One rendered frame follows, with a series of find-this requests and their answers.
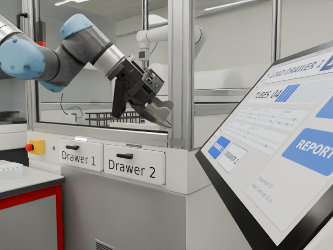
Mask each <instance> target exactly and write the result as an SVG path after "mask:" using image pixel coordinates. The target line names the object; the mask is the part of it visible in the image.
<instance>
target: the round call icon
mask: <svg viewBox="0 0 333 250"><path fill-rule="evenodd" d="M222 131H223V130H222V129H220V128H219V129H218V131H217V132H216V133H215V134H214V135H213V136H212V138H211V139H210V140H209V141H208V143H209V144H212V143H213V141H214V140H215V139H216V138H217V137H218V136H219V134H220V133H221V132H222Z"/></svg>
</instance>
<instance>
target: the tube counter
mask: <svg viewBox="0 0 333 250"><path fill-rule="evenodd" d="M332 86H333V78H327V79H320V80H313V81H306V82H299V83H292V84H285V85H280V86H279V87H278V88H277V89H276V90H275V92H274V93H273V94H272V95H271V96H270V97H269V99H268V100H267V101H266V102H265V103H274V104H318V102H319V101H320V100H321V99H322V98H323V97H324V96H325V94H326V93H327V92H328V91H329V90H330V89H331V88H332Z"/></svg>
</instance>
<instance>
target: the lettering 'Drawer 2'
mask: <svg viewBox="0 0 333 250"><path fill-rule="evenodd" d="M110 161H113V160H110V159H109V169H113V168H114V161H113V168H110ZM121 165H123V164H121ZM121 168H123V171H124V165H123V167H120V171H122V170H121ZM129 168H130V166H129V167H128V169H127V165H126V169H127V172H129ZM136 168H138V167H135V169H134V172H135V171H140V170H139V168H138V170H136ZM150 168H153V169H154V172H155V168H154V167H150ZM132 169H133V166H132ZM132 169H130V173H132ZM143 169H145V168H143ZM143 169H142V168H141V175H143ZM123 171H122V172H123ZM154 172H153V173H152V174H151V175H150V178H155V177H152V175H153V174H154ZM135 174H137V173H136V172H135ZM137 175H139V174H137Z"/></svg>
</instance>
